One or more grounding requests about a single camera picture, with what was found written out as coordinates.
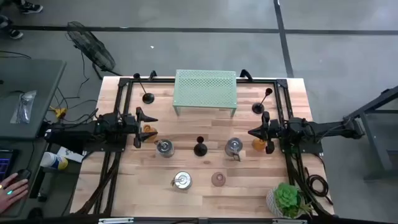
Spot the person's hand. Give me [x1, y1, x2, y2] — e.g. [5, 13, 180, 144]
[0, 172, 29, 214]

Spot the tall black candlestick holder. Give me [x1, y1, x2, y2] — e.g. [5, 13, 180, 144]
[132, 73, 155, 105]

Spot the amber ribbed glass candle holder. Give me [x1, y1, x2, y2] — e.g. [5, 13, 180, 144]
[142, 124, 159, 144]
[251, 138, 267, 152]

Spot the clear plastic bag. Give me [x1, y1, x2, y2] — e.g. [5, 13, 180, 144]
[9, 90, 37, 124]

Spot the black floor fan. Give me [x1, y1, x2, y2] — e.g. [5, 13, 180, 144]
[64, 21, 123, 80]

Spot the person's shoe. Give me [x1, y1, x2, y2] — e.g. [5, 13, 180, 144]
[18, 0, 44, 14]
[8, 28, 24, 40]

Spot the green succulent in white pot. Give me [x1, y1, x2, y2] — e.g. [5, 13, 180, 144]
[266, 182, 314, 220]

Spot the coiled black cable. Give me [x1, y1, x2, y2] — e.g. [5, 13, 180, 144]
[305, 174, 333, 206]

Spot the silver tin candle brown tag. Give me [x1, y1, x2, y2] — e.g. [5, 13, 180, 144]
[224, 137, 244, 162]
[154, 139, 175, 159]

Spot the black floor cable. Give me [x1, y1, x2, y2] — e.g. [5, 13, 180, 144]
[0, 50, 32, 60]

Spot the silver metal bracket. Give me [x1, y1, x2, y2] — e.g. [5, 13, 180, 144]
[98, 217, 134, 224]
[272, 218, 308, 224]

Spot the yellow cable plug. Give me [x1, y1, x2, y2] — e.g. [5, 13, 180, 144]
[49, 106, 68, 119]

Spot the medium black candlestick holder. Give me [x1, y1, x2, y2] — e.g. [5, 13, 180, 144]
[251, 87, 274, 115]

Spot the dark grey desk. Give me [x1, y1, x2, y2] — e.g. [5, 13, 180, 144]
[0, 138, 50, 218]

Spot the black metal stand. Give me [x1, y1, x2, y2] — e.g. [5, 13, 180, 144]
[343, 85, 398, 181]

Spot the white printed paper sheet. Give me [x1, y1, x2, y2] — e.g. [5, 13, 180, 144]
[57, 146, 85, 163]

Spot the green perforated metal shelf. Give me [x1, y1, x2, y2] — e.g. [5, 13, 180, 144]
[172, 69, 238, 118]

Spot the short black candlestick holder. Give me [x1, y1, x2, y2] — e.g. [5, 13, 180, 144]
[193, 136, 208, 157]

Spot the black fan power cable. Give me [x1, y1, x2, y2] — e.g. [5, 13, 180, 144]
[54, 51, 99, 124]

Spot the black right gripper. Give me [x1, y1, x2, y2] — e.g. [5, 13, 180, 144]
[248, 111, 289, 155]

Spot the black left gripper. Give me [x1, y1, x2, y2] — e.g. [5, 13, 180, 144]
[121, 106, 159, 149]

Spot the white canister yellow lid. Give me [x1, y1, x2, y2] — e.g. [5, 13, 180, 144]
[39, 151, 69, 171]

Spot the grey side table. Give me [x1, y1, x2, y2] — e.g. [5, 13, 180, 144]
[0, 57, 68, 139]

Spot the silver tin candle pale tag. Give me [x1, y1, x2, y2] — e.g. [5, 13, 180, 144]
[170, 170, 193, 191]

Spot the black metal table frame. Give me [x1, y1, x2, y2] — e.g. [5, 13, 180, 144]
[73, 76, 336, 218]

